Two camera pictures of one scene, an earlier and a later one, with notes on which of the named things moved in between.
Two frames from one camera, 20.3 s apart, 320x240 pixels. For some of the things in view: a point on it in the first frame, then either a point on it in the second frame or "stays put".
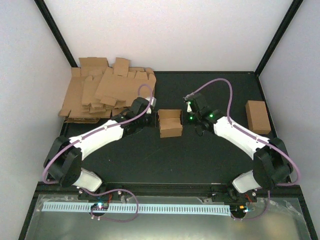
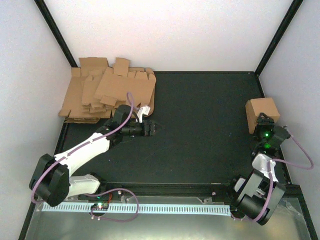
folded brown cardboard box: x=258 y=117 stays put
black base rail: x=58 y=189 stays put
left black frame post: x=56 y=32 stays put
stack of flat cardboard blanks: x=97 y=91 stays put
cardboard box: x=170 y=122 → x=255 y=107
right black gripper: x=185 y=119 → x=269 y=123
